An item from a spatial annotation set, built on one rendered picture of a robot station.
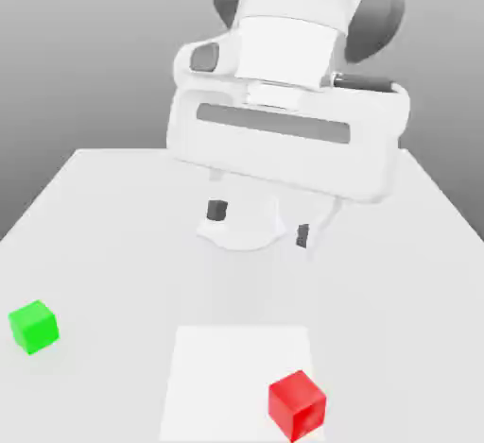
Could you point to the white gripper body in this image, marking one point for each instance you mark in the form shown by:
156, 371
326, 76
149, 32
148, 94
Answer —
280, 156

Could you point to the small red cube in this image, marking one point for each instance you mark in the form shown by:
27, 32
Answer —
297, 405

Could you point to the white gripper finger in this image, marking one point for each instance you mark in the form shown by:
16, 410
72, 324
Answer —
217, 210
302, 236

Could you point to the small green cube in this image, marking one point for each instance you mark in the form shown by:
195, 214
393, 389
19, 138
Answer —
33, 327

